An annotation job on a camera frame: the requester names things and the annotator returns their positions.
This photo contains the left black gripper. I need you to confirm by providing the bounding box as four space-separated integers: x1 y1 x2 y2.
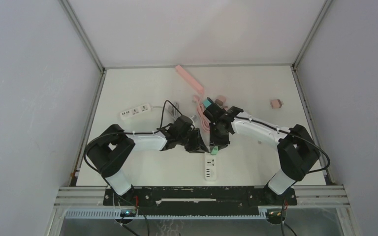
177 128 208 153

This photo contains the green plug adapter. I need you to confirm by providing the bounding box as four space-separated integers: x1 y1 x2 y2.
210 146 219 155

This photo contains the white power strip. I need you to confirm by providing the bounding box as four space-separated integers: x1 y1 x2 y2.
120 103 152 120
204 153 217 181

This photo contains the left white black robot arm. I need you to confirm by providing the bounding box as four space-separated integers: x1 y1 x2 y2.
83 114 209 205

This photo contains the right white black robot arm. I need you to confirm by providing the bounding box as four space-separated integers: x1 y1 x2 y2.
202 98 331 205

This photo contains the brown pink plug adapter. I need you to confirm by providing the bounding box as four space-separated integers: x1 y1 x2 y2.
215 95 226 106

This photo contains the teal plug adapter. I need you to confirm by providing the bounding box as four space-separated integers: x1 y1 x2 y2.
202 99 211 110

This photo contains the pink plug adapter right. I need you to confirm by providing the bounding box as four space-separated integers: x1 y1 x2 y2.
270 99 283 109

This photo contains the pink power strip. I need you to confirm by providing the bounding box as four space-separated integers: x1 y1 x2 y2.
175 65 204 95

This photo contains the pink coiled cable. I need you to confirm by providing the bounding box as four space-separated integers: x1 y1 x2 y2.
191 95 212 134

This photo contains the grey coiled cable left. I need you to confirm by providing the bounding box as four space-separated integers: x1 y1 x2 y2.
167 102 182 119

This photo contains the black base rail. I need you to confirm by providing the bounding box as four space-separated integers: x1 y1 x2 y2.
103 186 298 215

